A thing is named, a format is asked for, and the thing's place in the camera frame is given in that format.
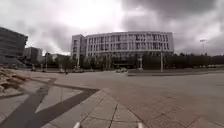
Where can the pale vehicle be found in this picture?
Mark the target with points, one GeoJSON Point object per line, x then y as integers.
{"type": "Point", "coordinates": [121, 70]}

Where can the pale building on pillars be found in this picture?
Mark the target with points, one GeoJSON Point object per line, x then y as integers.
{"type": "Point", "coordinates": [126, 43]}

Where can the grey-brown paved plaza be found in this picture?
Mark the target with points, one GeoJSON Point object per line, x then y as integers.
{"type": "Point", "coordinates": [160, 96]}

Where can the raised kerbed strip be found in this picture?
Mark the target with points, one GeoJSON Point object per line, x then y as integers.
{"type": "Point", "coordinates": [173, 72]}

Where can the thin pole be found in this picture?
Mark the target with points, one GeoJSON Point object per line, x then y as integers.
{"type": "Point", "coordinates": [46, 61]}

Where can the robot's own part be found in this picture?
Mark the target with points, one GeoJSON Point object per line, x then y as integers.
{"type": "Point", "coordinates": [77, 125]}
{"type": "Point", "coordinates": [140, 125]}

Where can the row of dark trees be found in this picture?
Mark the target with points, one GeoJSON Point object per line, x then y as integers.
{"type": "Point", "coordinates": [186, 61]}

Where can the small grey building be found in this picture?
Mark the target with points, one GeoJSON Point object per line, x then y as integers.
{"type": "Point", "coordinates": [33, 55]}

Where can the floodlight pole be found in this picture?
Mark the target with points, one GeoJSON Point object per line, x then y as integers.
{"type": "Point", "coordinates": [202, 46]}

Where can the dark paving bands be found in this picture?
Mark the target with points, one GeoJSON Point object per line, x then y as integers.
{"type": "Point", "coordinates": [30, 110]}

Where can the dark building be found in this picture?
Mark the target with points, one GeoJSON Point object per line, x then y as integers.
{"type": "Point", "coordinates": [11, 45]}

